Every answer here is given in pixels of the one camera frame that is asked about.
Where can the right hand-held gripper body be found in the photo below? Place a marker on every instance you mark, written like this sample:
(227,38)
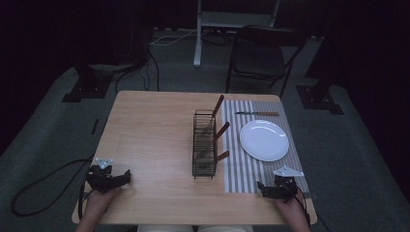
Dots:
(286,188)

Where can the black folding chair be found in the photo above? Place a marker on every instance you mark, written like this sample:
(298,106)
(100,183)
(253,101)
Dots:
(257,58)

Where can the grey striped placemat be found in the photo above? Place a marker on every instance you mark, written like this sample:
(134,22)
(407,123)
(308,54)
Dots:
(235,174)

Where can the white metal desk frame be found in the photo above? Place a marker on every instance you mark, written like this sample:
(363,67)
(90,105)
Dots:
(225,19)

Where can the wooden table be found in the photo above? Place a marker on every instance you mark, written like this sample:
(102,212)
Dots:
(151,135)

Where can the black stand base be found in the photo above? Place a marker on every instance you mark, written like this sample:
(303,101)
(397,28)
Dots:
(87,87)
(319,98)

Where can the white round plate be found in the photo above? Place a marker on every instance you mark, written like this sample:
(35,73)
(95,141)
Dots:
(264,140)

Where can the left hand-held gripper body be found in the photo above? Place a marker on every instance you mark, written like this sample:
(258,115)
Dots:
(100,180)

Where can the person's right hand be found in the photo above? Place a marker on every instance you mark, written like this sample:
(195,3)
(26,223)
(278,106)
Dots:
(291,208)

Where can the person's left hand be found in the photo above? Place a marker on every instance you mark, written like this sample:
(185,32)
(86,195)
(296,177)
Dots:
(102,197)

